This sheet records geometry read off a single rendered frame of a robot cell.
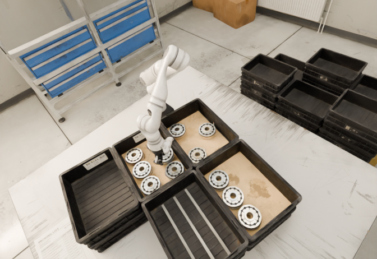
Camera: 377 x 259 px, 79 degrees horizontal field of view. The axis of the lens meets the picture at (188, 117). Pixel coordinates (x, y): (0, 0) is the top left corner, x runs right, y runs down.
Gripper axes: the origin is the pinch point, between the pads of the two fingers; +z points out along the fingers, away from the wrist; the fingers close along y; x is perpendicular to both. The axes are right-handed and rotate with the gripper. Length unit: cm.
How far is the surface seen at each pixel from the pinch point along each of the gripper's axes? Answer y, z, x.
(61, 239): 45, 17, -47
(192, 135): -20.8, 4.2, 11.8
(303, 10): -293, 59, 112
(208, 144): -15.3, 4.2, 22.9
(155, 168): 3.8, 4.3, -4.3
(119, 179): 13.3, 4.3, -22.3
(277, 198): 10, 4, 60
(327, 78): -116, 35, 109
